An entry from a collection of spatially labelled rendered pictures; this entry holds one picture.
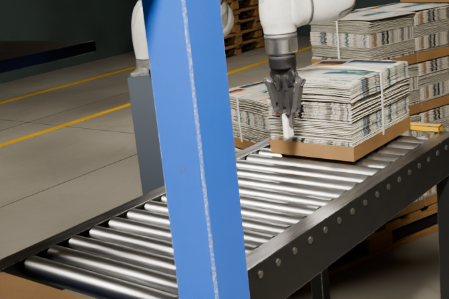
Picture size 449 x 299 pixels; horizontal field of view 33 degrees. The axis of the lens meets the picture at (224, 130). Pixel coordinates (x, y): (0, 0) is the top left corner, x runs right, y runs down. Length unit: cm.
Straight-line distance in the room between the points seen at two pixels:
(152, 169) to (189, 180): 175
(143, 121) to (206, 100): 174
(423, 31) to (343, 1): 143
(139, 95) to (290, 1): 94
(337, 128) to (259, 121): 86
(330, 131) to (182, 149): 113
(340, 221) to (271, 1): 61
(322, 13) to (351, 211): 55
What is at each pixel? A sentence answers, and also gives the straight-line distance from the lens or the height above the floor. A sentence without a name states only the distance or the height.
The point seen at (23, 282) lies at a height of 80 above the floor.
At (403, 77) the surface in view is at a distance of 239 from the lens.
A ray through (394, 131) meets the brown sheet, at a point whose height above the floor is 83.
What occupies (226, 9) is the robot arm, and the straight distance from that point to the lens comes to 282.
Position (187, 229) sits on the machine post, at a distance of 112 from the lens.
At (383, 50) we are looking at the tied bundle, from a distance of 332.
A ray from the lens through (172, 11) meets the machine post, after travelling 103.
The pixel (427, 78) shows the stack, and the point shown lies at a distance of 355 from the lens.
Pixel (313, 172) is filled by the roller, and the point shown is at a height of 80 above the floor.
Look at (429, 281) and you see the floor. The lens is 328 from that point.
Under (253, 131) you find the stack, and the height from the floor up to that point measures 70.
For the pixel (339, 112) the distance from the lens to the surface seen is 214.
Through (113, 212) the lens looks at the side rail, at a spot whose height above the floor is 80.
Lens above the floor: 144
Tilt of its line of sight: 14 degrees down
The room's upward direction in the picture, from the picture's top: 6 degrees counter-clockwise
